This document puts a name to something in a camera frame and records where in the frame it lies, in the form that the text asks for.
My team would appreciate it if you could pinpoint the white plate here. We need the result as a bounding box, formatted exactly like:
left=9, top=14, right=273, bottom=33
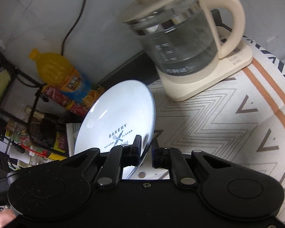
left=74, top=80, right=155, bottom=179

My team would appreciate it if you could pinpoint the person's left hand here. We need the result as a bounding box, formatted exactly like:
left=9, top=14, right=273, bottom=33
left=0, top=209, right=16, bottom=228

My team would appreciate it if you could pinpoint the lower red drink can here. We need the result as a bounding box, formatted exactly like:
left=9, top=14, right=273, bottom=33
left=65, top=100, right=88, bottom=117

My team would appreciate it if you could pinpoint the red drink can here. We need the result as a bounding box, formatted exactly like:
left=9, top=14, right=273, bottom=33
left=41, top=84, right=71, bottom=108
left=65, top=100, right=88, bottom=117

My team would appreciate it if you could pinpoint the cream kettle base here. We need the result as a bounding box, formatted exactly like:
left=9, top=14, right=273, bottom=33
left=156, top=26, right=253, bottom=102

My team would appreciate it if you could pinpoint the dark soy sauce jug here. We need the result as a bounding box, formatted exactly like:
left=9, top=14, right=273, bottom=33
left=28, top=110, right=68, bottom=153

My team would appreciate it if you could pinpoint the patterned table cloth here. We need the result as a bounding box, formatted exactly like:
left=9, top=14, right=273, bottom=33
left=135, top=35, right=285, bottom=226

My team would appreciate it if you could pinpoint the upper red drink can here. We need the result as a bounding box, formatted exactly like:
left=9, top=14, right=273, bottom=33
left=41, top=84, right=71, bottom=108

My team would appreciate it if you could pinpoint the black metal spice rack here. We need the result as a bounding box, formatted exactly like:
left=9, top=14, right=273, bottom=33
left=0, top=51, right=51, bottom=132

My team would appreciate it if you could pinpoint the orange juice bottle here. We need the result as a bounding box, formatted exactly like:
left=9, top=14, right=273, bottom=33
left=29, top=48, right=105, bottom=109

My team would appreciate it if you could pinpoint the glass kettle with cream handle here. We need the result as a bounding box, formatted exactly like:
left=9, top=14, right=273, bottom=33
left=118, top=0, right=245, bottom=77

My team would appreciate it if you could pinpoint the left black power cable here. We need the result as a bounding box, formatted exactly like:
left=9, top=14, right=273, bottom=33
left=61, top=0, right=89, bottom=56

